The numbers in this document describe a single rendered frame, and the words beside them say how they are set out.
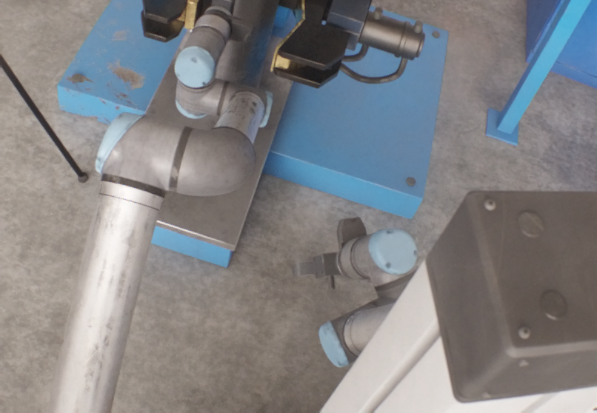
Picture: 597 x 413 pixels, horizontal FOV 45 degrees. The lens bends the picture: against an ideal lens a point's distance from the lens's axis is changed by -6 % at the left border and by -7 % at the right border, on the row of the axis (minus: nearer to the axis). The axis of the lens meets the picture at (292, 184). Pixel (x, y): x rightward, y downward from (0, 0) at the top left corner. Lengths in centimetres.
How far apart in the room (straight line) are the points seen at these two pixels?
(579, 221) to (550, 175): 259
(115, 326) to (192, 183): 27
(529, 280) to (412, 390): 8
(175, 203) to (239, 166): 87
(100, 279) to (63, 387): 20
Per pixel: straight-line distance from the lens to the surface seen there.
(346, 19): 220
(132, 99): 245
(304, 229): 237
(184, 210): 217
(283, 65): 212
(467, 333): 25
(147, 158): 128
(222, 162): 130
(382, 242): 146
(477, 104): 293
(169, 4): 216
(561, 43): 257
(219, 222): 216
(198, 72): 176
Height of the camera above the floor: 197
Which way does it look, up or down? 53 degrees down
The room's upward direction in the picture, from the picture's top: 18 degrees clockwise
